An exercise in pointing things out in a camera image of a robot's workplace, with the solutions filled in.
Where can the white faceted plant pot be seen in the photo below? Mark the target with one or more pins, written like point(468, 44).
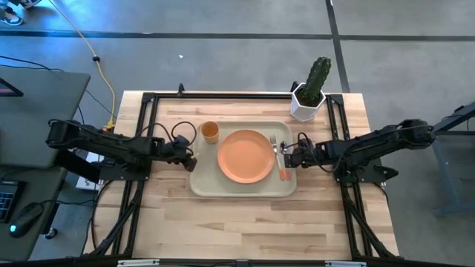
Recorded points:
point(302, 109)

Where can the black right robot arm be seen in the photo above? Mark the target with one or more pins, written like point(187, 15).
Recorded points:
point(371, 144)

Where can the orange plastic cup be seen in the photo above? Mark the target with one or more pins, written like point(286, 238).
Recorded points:
point(210, 131)

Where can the black computer mouse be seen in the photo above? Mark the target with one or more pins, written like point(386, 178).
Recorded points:
point(25, 219)

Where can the person's shoe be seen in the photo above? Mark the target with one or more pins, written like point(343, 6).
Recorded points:
point(11, 16)

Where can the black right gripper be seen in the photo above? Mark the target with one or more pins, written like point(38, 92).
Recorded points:
point(304, 154)

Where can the black keyboard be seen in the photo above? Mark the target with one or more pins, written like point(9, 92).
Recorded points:
point(6, 200)

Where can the orange round plate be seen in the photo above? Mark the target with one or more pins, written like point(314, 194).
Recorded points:
point(245, 155)

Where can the grey desk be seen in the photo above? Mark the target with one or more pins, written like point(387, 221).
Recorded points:
point(41, 100)

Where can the black aluminium table frame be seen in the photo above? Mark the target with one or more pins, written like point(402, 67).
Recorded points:
point(150, 107)

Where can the black clamp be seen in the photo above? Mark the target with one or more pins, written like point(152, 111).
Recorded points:
point(180, 89)

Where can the white power strip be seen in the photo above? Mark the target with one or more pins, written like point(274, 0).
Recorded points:
point(87, 181)

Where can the white metal bracket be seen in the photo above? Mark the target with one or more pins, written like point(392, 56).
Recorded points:
point(345, 263)
point(138, 262)

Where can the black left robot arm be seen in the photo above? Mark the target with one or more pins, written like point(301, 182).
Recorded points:
point(107, 144)

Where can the green cactus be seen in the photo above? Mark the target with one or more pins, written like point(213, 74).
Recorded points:
point(315, 79)

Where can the beige plastic tray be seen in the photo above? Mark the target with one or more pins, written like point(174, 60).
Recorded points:
point(208, 178)

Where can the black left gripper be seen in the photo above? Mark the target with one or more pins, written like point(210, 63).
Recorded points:
point(176, 150)

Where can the black laptop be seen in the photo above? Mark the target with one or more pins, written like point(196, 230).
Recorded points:
point(7, 89)

